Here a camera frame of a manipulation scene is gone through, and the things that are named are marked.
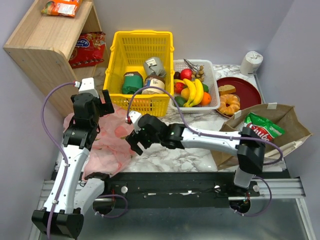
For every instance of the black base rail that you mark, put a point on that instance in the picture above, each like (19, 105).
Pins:
(151, 190)

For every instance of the toilet paper roll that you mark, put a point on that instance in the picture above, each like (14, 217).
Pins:
(250, 63)

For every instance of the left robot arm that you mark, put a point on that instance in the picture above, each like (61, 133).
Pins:
(63, 212)

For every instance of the orange snack packet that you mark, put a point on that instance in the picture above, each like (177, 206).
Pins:
(67, 8)

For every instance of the banana bunch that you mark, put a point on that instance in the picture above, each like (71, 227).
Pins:
(196, 92)

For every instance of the wooden shelf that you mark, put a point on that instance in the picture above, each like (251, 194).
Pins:
(42, 45)

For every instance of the green avocado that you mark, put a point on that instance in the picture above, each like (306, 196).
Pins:
(180, 101)

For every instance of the yellow plastic basket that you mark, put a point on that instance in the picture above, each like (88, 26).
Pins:
(129, 51)

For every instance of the orange fruit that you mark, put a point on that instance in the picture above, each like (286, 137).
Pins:
(206, 99)

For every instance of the brown longan bunch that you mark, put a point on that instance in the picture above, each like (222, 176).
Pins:
(196, 71)

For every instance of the croissant pastry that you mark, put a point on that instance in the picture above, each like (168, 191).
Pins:
(229, 104)

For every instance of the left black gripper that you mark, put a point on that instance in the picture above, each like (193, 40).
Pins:
(106, 102)

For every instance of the green wrapped package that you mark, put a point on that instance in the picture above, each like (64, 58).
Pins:
(132, 81)

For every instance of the grey wrapped package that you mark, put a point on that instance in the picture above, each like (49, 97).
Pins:
(154, 66)

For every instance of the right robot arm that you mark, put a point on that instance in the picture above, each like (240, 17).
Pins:
(245, 145)

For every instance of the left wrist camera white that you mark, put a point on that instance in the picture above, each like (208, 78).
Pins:
(87, 85)

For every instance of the red snack bag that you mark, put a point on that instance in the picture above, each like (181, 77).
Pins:
(88, 51)

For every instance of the brown paper grocery bag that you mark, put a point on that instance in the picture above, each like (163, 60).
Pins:
(284, 116)

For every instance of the bread slice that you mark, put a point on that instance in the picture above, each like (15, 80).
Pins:
(226, 89)

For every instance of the green white chips bag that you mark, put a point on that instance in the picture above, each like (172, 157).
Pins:
(263, 127)

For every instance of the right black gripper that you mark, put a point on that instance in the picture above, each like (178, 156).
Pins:
(136, 141)

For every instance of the red strawberry fruit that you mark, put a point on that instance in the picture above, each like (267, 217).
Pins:
(178, 87)

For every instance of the pink peach plastic bag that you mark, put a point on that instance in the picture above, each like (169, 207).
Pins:
(110, 152)

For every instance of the white plastic fruit basket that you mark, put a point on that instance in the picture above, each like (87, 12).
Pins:
(209, 80)

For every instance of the red round plate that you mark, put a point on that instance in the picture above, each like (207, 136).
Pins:
(246, 93)

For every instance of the red apple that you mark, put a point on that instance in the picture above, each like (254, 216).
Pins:
(186, 74)

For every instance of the green bell pepper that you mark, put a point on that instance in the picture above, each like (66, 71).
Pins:
(205, 88)

